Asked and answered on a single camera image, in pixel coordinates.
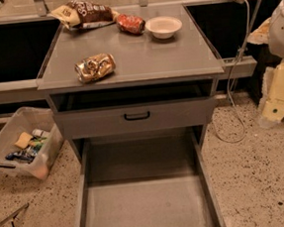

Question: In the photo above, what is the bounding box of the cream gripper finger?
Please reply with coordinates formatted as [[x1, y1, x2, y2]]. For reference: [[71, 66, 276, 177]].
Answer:
[[258, 59, 284, 129]]

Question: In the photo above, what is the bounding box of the crushed orange soda can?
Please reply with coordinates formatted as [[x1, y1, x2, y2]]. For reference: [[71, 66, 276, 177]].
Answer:
[[74, 53, 116, 83]]

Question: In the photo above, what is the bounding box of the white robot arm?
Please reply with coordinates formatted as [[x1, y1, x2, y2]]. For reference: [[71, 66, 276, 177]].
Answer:
[[246, 0, 284, 129]]

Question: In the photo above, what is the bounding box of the grey upper closed drawer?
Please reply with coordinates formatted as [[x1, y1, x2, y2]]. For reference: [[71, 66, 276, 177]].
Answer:
[[53, 97, 216, 140]]

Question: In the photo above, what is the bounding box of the red soda can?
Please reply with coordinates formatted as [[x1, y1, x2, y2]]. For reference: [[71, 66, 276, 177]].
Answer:
[[116, 14, 145, 35]]

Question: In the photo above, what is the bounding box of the grey drawer cabinet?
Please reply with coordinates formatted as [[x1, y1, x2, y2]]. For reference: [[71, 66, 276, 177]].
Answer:
[[39, 3, 225, 158]]

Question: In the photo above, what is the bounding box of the grey open pulled-out drawer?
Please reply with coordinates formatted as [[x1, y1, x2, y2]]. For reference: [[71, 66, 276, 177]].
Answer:
[[75, 128, 227, 227]]

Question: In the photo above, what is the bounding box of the white bowl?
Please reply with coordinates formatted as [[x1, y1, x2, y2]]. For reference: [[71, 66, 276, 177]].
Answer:
[[145, 16, 182, 40]]

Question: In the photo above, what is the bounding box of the brown chip bag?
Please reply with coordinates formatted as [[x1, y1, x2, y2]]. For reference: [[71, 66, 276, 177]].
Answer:
[[50, 0, 120, 30]]

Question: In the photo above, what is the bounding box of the white bottle in bin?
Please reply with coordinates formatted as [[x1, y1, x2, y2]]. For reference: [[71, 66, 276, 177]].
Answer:
[[33, 129, 49, 138]]

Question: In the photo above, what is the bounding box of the clear plastic storage bin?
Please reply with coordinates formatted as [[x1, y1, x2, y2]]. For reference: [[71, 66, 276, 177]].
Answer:
[[0, 107, 63, 180]]

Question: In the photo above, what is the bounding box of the yellow sponge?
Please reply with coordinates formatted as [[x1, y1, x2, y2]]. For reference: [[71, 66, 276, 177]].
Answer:
[[15, 132, 33, 149]]

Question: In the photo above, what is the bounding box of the blue snack packet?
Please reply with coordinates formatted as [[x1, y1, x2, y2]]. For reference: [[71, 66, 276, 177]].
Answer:
[[5, 150, 37, 164]]

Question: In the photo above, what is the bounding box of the metal stand leg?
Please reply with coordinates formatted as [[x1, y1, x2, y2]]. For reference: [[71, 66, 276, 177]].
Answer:
[[0, 203, 29, 227]]

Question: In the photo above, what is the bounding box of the white cable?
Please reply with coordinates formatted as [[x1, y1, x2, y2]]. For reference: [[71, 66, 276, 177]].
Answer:
[[201, 0, 262, 146]]

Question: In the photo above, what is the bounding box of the black drawer handle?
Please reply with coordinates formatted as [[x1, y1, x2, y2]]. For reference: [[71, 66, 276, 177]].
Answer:
[[124, 111, 151, 122]]

